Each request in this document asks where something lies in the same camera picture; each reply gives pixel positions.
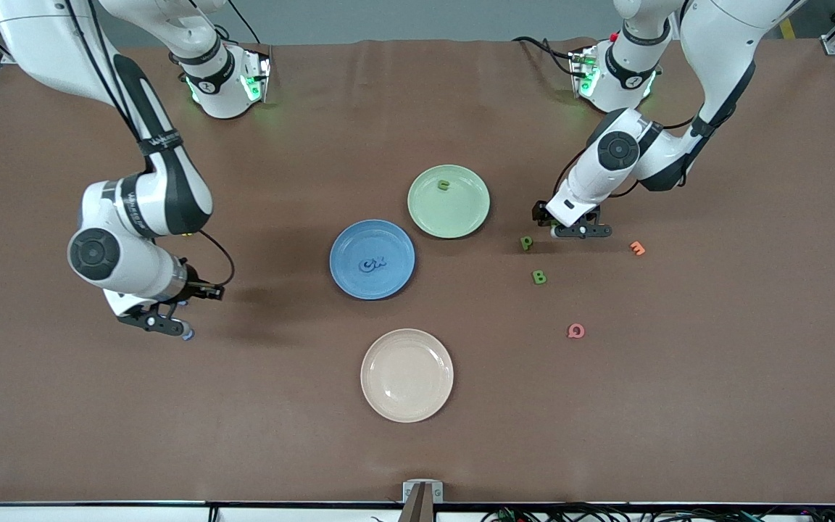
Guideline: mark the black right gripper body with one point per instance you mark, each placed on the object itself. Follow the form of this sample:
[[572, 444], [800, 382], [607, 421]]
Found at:
[[196, 291]]

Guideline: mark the green foam letter P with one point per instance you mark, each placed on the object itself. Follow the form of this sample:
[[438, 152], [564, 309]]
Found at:
[[524, 246]]

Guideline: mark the green foam letter B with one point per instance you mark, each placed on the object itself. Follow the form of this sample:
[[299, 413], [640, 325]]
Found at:
[[536, 277]]

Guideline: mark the blue foam letter C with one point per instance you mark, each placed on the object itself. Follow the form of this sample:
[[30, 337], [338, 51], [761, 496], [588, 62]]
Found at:
[[362, 266]]

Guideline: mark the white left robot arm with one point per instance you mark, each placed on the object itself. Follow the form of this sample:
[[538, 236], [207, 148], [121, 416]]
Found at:
[[722, 43]]

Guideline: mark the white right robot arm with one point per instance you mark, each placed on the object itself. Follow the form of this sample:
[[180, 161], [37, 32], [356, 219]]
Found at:
[[33, 36]]

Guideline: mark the green plate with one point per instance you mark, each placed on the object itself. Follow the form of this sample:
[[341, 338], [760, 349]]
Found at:
[[461, 210]]

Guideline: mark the orange foam letter E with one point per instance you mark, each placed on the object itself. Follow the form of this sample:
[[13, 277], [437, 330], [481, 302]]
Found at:
[[637, 249]]

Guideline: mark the pink foam letter Q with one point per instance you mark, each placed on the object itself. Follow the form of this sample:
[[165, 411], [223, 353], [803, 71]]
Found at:
[[570, 331]]

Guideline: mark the blue plate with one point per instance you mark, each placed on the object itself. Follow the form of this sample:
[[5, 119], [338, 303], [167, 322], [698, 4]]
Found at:
[[349, 246]]

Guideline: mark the brown table cover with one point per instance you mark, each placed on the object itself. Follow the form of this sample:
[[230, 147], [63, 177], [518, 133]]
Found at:
[[98, 435]]

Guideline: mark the beige plate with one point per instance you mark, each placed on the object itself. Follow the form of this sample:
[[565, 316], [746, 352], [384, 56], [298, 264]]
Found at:
[[406, 375]]

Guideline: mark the white table edge rail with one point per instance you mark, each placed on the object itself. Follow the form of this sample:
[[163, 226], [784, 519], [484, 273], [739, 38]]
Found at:
[[62, 515]]

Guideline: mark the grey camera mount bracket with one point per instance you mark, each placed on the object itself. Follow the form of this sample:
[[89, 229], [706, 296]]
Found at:
[[422, 500]]

